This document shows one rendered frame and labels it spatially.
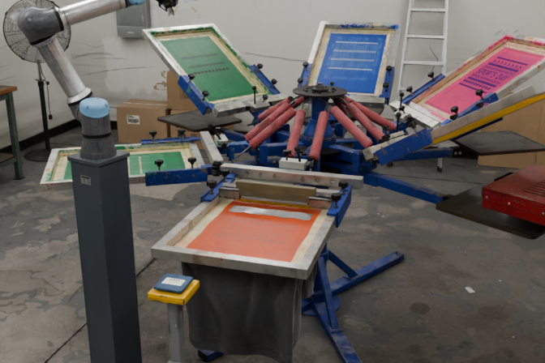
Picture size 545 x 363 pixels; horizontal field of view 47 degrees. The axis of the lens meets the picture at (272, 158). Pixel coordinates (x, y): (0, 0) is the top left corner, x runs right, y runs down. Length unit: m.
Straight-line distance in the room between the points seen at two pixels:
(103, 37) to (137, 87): 0.70
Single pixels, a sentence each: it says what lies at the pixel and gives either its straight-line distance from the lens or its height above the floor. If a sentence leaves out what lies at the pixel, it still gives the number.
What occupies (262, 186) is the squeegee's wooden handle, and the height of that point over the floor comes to 1.05.
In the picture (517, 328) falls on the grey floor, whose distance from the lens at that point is 3.93.
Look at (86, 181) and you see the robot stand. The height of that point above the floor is 1.10.
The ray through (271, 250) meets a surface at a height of 0.95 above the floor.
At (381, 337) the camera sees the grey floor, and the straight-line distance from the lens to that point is 3.66.
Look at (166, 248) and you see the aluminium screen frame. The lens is 2.33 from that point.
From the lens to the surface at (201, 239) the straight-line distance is 2.47.
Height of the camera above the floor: 1.99
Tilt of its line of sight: 18 degrees down
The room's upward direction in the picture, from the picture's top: straight up
